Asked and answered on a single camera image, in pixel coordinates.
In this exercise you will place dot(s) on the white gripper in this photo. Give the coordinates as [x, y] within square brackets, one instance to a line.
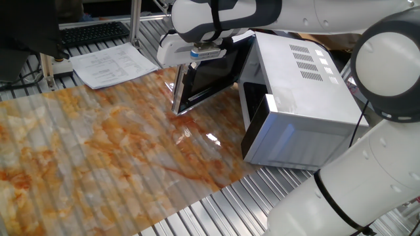
[172, 52]

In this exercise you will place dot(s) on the silver microwave oven body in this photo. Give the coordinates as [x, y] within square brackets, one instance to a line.
[295, 85]

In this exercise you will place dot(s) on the orange marble pattern mat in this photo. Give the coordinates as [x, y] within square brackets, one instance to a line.
[115, 157]

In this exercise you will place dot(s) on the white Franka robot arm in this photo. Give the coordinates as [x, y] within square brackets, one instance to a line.
[361, 196]

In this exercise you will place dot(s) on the short aluminium profile post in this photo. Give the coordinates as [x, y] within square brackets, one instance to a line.
[47, 72]

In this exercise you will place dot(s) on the black computer keyboard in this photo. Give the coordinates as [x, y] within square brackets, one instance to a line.
[93, 32]

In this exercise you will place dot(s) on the seated person in background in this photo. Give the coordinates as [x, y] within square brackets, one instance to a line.
[69, 10]

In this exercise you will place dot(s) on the printed white paper sheets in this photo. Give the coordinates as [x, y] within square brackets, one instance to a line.
[111, 65]

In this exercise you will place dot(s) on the black glass microwave door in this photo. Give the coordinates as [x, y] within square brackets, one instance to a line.
[210, 82]

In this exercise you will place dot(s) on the silver wrist bracket blue caps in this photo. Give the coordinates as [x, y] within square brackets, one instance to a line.
[206, 52]

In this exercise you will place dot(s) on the aluminium frame post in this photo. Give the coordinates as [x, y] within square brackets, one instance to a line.
[135, 23]

